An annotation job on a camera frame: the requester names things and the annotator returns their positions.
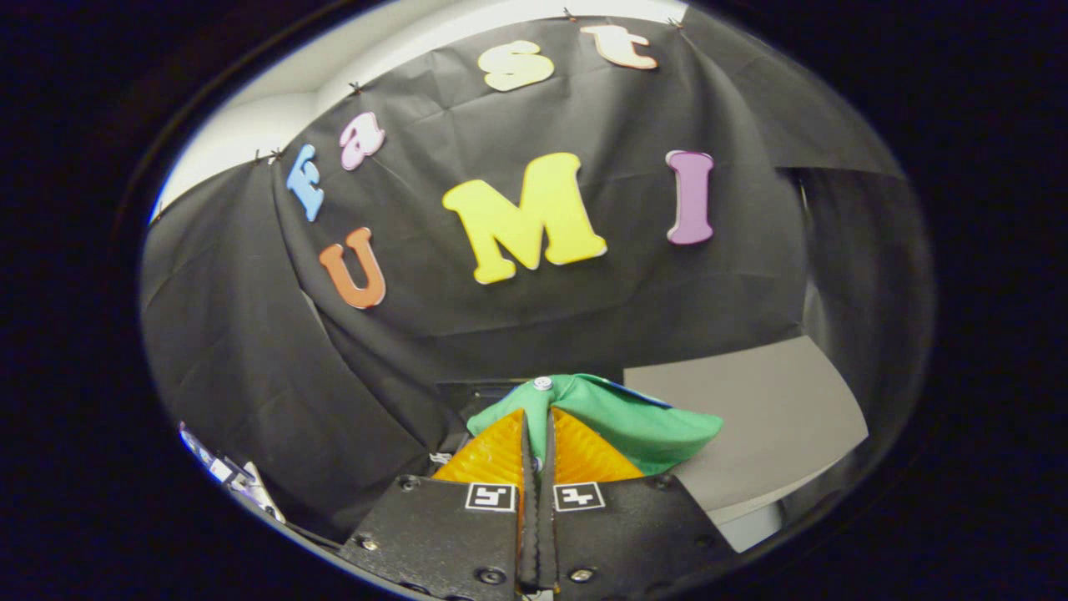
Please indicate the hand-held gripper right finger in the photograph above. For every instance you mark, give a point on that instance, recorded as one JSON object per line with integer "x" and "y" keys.
{"x": 634, "y": 534}

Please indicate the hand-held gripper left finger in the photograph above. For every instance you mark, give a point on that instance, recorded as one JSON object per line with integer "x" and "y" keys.
{"x": 442, "y": 534}

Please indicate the green shirt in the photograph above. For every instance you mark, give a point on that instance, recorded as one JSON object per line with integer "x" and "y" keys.
{"x": 642, "y": 426}

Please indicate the dark washing machine lid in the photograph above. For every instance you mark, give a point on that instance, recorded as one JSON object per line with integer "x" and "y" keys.
{"x": 467, "y": 401}

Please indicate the beige cabinet with dark top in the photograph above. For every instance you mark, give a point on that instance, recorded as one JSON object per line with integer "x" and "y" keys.
{"x": 768, "y": 417}

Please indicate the pale small clutter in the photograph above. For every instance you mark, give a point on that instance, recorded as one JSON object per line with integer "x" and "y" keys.
{"x": 238, "y": 480}

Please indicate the black backdrop cloth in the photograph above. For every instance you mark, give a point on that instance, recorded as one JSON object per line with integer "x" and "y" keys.
{"x": 584, "y": 309}

